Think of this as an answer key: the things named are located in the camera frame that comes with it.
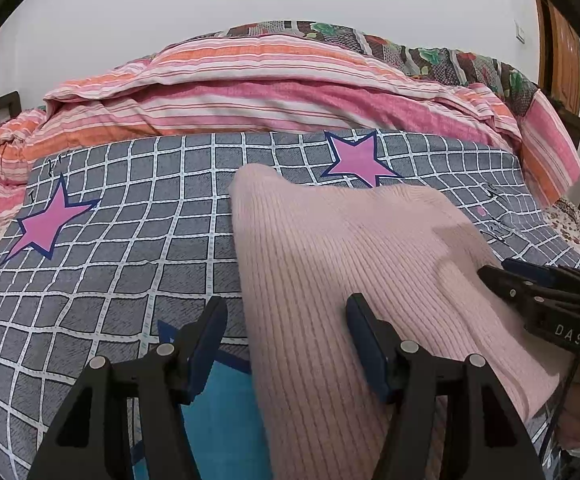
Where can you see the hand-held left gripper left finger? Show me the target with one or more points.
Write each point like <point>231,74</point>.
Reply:
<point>205,345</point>

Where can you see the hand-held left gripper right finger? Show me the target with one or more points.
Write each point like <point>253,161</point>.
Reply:
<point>370,350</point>

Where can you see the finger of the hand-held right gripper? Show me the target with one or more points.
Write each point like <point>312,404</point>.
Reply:
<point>535,269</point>
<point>507,285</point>

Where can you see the pink knit sweater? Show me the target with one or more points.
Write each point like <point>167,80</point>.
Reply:
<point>345,240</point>

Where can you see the grey checked star bedsheet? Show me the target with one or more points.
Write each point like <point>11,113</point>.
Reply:
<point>120,260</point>

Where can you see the wooden door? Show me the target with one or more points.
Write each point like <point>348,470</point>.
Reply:
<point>565,60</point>

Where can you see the pink orange striped quilt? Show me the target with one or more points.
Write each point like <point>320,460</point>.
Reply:
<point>270,105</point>

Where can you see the white wall switch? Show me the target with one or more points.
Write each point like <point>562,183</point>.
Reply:
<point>520,32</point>

